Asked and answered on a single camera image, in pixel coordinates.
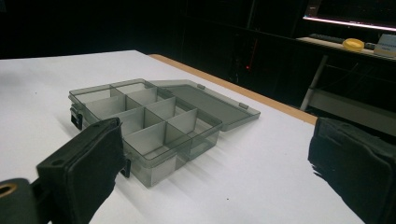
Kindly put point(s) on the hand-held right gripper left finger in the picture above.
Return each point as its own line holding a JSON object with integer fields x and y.
{"x": 84, "y": 168}

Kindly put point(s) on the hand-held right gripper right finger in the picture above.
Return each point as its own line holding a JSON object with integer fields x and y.
{"x": 358, "y": 165}

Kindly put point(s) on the grey transparent compartment box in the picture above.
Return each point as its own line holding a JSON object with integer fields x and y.
{"x": 162, "y": 124}

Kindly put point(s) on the background desk with metal legs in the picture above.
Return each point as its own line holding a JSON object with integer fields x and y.
{"x": 348, "y": 87}

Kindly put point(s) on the yellow round object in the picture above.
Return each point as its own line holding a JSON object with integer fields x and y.
{"x": 353, "y": 44}

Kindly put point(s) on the white box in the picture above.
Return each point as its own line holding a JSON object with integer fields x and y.
{"x": 386, "y": 45}

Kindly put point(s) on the dark keyboard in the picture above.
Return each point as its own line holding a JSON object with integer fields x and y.
{"x": 339, "y": 40}

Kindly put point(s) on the monitor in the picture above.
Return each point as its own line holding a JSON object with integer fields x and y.
{"x": 350, "y": 14}

